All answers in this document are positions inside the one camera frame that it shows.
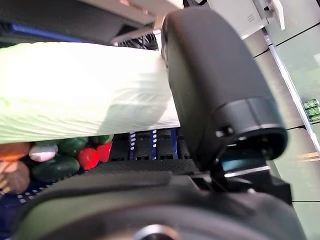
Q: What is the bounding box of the white pink toy garlic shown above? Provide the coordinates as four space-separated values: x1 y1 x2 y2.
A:
28 143 59 162

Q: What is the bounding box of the red toy tomato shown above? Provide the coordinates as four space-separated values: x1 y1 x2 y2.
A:
77 147 100 171

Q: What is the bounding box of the orange toy fruit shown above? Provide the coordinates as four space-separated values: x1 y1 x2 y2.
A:
0 142 31 161

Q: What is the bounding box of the toy napa cabbage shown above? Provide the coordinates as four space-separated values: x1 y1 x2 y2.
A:
0 41 181 145

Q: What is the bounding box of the dark green toy vegetable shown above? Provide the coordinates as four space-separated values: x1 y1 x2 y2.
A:
58 136 89 157

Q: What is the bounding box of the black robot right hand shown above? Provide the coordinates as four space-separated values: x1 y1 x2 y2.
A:
12 8 308 240

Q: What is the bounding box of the green printed packet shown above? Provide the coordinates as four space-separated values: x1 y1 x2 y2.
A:
303 98 320 123

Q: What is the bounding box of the dark green toy cucumber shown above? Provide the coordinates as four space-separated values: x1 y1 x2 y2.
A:
31 155 81 183

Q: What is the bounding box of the brown toy vegetable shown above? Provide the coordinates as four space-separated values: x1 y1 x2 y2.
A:
0 159 31 195

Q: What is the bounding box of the blue plastic shopping basket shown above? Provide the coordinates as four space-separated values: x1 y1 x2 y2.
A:
0 21 183 226

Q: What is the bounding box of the white low cabinet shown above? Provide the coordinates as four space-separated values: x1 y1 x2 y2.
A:
207 0 271 38

